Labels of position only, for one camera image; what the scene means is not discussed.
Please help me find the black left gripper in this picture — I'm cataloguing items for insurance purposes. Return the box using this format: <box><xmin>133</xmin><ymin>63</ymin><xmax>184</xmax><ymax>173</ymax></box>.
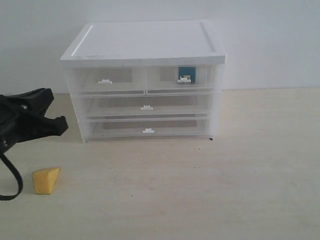
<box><xmin>0</xmin><ymin>88</ymin><xmax>69</xmax><ymax>153</ymax></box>

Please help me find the yellow cheese wedge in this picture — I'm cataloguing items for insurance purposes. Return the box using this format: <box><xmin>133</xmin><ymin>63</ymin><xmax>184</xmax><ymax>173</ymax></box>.
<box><xmin>32</xmin><ymin>167</ymin><xmax>60</xmax><ymax>195</ymax></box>

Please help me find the small blue white box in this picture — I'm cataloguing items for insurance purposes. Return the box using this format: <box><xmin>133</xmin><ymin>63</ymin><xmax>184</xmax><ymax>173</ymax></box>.
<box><xmin>177</xmin><ymin>66</ymin><xmax>197</xmax><ymax>84</ymax></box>

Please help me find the white plastic drawer cabinet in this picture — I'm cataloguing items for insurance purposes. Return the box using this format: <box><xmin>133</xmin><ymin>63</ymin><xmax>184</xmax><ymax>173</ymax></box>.
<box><xmin>60</xmin><ymin>20</ymin><xmax>227</xmax><ymax>142</ymax></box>

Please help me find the clear bottom wide drawer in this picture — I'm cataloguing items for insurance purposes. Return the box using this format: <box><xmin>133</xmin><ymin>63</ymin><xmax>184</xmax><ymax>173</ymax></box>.
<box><xmin>86</xmin><ymin>118</ymin><xmax>215</xmax><ymax>140</ymax></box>

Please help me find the clear wide drawer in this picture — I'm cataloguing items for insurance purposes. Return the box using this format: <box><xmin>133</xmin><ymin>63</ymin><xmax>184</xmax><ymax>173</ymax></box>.
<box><xmin>86</xmin><ymin>118</ymin><xmax>215</xmax><ymax>140</ymax></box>
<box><xmin>82</xmin><ymin>94</ymin><xmax>220</xmax><ymax>118</ymax></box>

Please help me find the clear middle wide drawer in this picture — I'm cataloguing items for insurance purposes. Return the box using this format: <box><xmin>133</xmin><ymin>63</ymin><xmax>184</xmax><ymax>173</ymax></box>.
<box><xmin>82</xmin><ymin>94</ymin><xmax>220</xmax><ymax>118</ymax></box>

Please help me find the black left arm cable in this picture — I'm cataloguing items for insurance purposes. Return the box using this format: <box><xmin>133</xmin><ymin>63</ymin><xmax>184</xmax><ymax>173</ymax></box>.
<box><xmin>0</xmin><ymin>149</ymin><xmax>24</xmax><ymax>202</ymax></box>

